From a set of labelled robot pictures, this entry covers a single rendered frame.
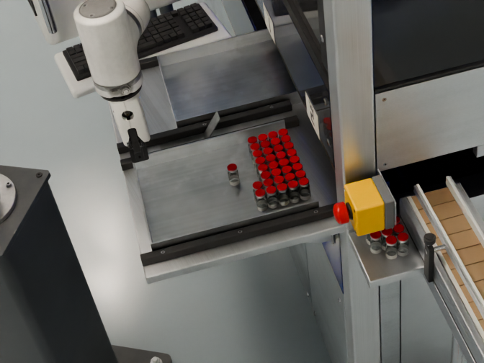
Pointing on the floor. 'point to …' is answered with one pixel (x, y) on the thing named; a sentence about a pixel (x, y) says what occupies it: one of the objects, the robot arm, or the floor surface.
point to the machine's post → (353, 155)
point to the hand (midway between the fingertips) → (138, 150)
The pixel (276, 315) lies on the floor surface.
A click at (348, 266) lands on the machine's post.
